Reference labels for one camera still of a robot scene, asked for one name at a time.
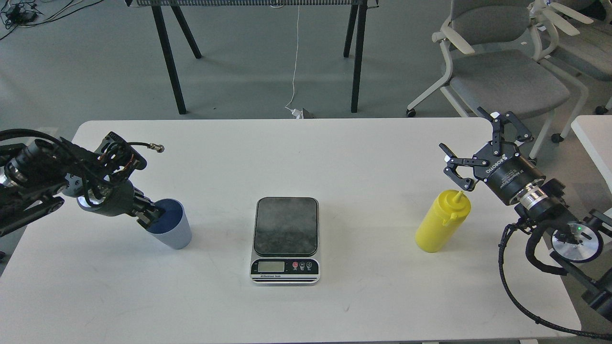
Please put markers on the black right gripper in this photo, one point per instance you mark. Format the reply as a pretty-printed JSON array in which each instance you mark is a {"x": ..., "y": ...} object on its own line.
[{"x": 507, "y": 172}]

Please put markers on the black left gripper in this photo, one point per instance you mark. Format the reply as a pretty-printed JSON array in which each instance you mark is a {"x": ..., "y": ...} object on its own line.
[{"x": 124, "y": 199}]

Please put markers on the blue ribbed plastic cup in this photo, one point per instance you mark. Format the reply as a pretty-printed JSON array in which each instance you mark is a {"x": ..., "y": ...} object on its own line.
[{"x": 172, "y": 227}]

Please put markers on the yellow squeeze bottle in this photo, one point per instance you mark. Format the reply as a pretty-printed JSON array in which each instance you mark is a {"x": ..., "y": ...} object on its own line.
[{"x": 446, "y": 214}]

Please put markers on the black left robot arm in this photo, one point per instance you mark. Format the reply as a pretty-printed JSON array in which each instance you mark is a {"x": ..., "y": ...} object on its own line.
[{"x": 36, "y": 177}]

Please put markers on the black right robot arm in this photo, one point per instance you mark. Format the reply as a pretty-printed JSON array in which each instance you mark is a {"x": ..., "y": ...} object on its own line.
[{"x": 558, "y": 241}]

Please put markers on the digital kitchen scale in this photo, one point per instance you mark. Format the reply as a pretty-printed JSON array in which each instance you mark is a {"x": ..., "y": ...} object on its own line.
[{"x": 285, "y": 249}]

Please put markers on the grey office chair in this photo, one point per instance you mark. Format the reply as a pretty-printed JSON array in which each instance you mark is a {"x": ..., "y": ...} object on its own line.
[
  {"x": 591, "y": 50},
  {"x": 500, "y": 81}
]

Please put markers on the white side table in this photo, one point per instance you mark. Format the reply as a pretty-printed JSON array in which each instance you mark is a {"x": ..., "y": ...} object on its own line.
[{"x": 595, "y": 134}]

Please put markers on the white power plug adapter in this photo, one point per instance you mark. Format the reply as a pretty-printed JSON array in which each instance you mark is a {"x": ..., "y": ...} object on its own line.
[{"x": 301, "y": 113}]

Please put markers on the black trestle table background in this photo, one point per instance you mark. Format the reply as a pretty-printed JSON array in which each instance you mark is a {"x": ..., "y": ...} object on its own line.
[{"x": 355, "y": 34}]

